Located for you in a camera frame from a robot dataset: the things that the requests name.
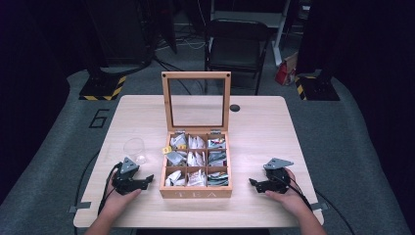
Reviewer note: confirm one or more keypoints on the red and white bag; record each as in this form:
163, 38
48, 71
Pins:
287, 70

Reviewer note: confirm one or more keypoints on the grey tape strip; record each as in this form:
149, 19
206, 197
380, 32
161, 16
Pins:
319, 206
80, 206

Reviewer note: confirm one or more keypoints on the wooden tea box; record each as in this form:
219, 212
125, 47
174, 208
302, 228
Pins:
195, 192

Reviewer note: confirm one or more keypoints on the clear plastic cup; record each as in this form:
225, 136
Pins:
135, 150

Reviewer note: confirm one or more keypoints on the heap of tea bags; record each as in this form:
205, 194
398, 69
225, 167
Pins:
197, 160

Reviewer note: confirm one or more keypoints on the person's right hand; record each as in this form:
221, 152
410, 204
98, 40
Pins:
290, 199

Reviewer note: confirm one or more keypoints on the yellow tag tea bag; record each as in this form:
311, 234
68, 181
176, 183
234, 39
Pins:
167, 150

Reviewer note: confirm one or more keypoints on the black table grommet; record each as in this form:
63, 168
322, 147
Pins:
234, 108

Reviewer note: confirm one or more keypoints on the person's left hand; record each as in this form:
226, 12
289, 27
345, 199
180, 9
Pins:
119, 202

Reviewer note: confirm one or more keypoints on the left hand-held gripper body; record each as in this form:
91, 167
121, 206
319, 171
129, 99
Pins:
125, 186

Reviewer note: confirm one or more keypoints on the black stand hazard-striped base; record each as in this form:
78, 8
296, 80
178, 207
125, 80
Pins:
314, 88
102, 87

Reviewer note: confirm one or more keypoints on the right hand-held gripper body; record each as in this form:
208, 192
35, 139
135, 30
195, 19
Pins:
276, 181

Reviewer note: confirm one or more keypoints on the black folding chair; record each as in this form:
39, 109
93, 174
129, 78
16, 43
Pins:
236, 49

